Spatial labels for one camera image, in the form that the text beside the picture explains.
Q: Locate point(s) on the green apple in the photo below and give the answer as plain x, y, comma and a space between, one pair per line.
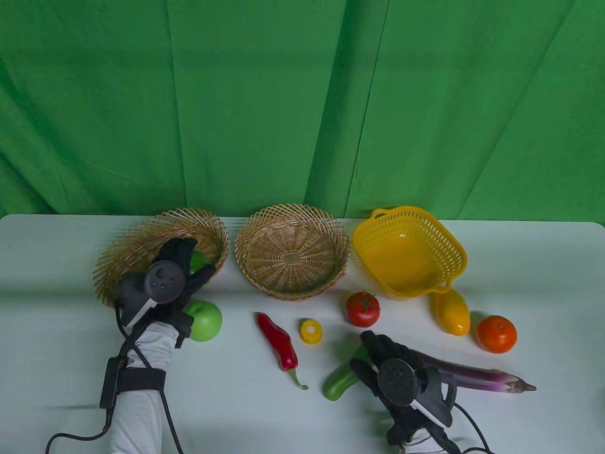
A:
208, 321

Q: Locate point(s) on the yellow plastic basket container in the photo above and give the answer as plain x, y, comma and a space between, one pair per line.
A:
406, 255

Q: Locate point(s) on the oval wicker basket container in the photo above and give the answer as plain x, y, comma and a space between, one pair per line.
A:
137, 246

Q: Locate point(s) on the person's left hand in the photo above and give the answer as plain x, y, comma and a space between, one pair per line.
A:
177, 250

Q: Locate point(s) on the green backdrop cloth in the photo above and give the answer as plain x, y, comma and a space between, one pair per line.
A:
283, 94

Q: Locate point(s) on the black round left-hand tracker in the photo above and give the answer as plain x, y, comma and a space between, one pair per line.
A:
163, 281

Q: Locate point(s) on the red chili pepper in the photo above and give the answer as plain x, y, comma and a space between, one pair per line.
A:
279, 340

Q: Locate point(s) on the person's left forearm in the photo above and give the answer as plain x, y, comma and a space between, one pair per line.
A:
137, 421

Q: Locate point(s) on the black round right-hand tracker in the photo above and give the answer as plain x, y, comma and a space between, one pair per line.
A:
399, 382

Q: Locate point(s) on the purple eggplant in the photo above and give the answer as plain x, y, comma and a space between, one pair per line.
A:
482, 378

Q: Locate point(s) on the yellow corn piece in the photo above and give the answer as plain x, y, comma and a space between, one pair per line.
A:
311, 332

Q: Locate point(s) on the person's right hand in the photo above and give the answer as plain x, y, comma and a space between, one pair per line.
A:
385, 347

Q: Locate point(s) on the yellow mango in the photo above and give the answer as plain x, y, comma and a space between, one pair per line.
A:
453, 314

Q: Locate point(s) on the green bell pepper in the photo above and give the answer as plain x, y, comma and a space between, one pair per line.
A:
198, 262

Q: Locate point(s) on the person's right forearm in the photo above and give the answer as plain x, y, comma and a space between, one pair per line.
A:
427, 444

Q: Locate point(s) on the round wicker basket container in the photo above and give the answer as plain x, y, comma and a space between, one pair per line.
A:
293, 255

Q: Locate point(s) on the red tomato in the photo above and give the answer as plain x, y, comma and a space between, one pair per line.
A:
361, 309

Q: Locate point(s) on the long green pepper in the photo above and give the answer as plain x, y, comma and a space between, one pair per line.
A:
338, 384

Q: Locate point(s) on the orange fruit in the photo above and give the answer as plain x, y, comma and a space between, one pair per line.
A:
496, 335

